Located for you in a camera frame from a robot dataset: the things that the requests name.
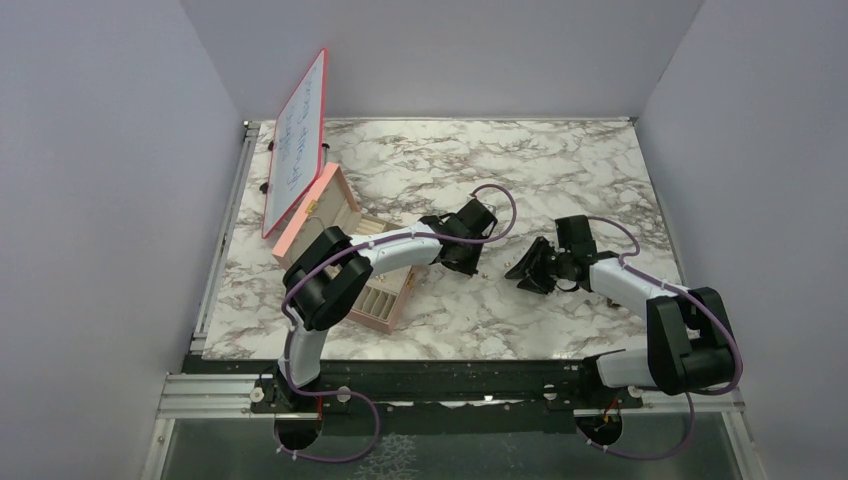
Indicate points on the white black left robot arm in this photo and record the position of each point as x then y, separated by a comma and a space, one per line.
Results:
324, 283

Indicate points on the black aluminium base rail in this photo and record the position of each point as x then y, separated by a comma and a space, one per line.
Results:
360, 398

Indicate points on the pink jewelry box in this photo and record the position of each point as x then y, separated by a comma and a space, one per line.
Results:
330, 202

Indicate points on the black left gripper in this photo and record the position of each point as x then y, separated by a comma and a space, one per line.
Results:
469, 267

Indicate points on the black wire whiteboard stand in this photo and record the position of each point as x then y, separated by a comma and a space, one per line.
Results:
265, 186

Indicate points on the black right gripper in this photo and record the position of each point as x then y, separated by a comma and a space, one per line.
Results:
530, 264

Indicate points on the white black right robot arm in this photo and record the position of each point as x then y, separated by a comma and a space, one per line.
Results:
689, 345

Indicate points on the pink framed whiteboard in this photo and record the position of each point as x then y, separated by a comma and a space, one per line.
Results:
298, 134

